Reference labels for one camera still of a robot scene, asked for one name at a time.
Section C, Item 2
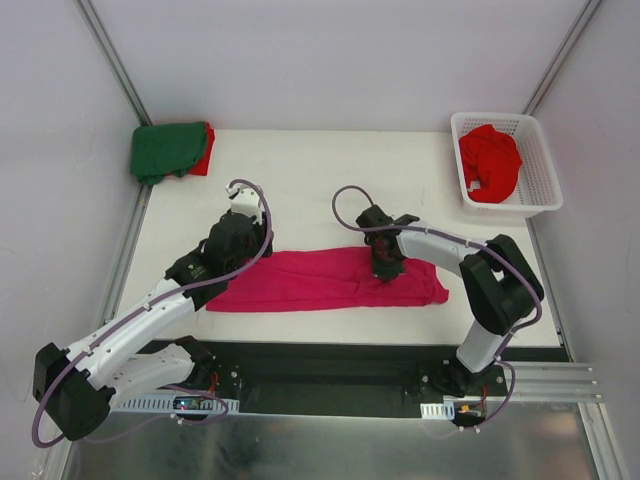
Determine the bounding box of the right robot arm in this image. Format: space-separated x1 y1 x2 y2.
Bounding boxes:
356 204 544 398

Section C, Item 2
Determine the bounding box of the right white cable duct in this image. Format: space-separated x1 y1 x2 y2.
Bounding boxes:
419 399 487 421

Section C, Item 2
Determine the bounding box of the right aluminium corner post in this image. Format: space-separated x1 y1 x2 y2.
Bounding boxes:
522 0 606 116

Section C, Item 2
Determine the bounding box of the white plastic laundry basket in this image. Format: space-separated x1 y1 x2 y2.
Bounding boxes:
450 112 564 219

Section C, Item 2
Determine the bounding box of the left white cable duct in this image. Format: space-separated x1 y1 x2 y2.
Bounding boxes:
112 393 240 415

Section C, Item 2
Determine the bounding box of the white cable duct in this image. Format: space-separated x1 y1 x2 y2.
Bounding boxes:
419 399 487 421
112 393 240 415

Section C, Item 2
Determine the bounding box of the pink t shirt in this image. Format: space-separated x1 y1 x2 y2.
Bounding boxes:
206 246 449 313

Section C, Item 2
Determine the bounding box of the red t shirt in basket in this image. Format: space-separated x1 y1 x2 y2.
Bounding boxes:
459 124 523 204

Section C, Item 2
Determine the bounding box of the folded red t shirt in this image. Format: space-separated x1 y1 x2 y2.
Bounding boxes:
186 122 215 176

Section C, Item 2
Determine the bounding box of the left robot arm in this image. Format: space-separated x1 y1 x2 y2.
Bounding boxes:
31 207 273 449

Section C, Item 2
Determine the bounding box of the left aluminium corner post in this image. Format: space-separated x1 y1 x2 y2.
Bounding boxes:
74 0 152 126

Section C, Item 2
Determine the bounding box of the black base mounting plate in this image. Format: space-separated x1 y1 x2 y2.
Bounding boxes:
134 339 571 415

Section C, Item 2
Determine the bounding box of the folded green t shirt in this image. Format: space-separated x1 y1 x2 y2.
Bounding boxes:
130 121 209 186

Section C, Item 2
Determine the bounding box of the aluminium corner post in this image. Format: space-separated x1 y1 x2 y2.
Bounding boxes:
522 0 606 116
74 0 152 126

